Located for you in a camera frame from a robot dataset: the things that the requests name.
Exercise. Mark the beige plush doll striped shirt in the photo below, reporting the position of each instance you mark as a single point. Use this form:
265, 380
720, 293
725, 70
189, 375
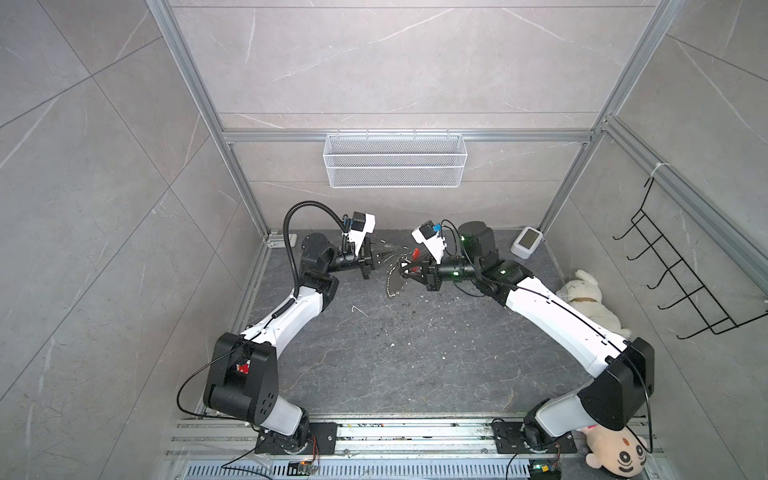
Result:
620, 453

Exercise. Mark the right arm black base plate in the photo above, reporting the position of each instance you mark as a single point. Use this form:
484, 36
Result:
515, 437

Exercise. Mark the white plush dog toy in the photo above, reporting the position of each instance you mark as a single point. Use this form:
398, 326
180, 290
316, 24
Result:
584, 294

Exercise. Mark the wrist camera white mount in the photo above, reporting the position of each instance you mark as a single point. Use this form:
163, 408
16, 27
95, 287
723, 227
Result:
430, 236
357, 228

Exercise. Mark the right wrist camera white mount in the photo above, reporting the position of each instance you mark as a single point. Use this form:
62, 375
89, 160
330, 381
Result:
430, 236

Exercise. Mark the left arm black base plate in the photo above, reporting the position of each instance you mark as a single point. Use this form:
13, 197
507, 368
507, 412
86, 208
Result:
319, 438

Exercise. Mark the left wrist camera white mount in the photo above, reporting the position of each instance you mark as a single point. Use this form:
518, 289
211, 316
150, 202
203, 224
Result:
357, 228

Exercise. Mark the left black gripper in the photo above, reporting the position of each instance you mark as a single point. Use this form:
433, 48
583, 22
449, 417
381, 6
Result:
365, 259

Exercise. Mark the white digital timer device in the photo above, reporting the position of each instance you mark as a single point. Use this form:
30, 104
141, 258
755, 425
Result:
526, 243

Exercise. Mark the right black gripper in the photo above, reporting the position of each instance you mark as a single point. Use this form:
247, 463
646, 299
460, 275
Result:
430, 274

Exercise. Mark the black wire hook rack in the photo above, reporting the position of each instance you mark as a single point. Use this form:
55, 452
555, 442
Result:
679, 272

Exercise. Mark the white wall socket box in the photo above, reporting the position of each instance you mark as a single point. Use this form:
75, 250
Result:
277, 240

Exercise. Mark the small silver metal pin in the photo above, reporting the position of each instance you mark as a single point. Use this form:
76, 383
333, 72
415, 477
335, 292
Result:
358, 310

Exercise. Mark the white wire mesh basket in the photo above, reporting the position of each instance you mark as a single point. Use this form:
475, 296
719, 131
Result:
412, 160

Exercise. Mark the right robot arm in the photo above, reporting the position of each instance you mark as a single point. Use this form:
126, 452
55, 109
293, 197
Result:
622, 371

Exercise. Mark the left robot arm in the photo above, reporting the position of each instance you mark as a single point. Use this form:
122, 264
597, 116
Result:
242, 381

